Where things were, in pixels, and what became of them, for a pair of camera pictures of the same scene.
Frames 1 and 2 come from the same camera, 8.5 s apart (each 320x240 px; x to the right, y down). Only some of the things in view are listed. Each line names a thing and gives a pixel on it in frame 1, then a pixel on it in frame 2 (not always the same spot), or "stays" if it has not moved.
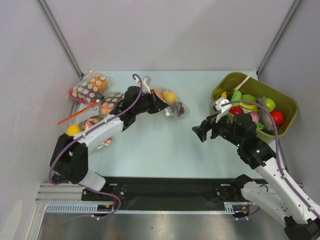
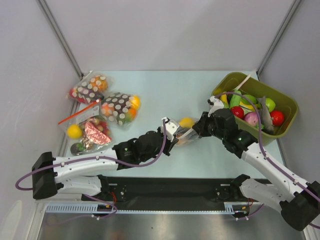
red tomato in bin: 236,110 stays
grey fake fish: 265,119 stays
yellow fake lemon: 171,97 -> 186,122
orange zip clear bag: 85,118 stays
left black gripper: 157,104 -> 169,146
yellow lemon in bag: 73,129 stays
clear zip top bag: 170,98 -> 186,136
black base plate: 142,194 stays
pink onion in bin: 254,116 stays
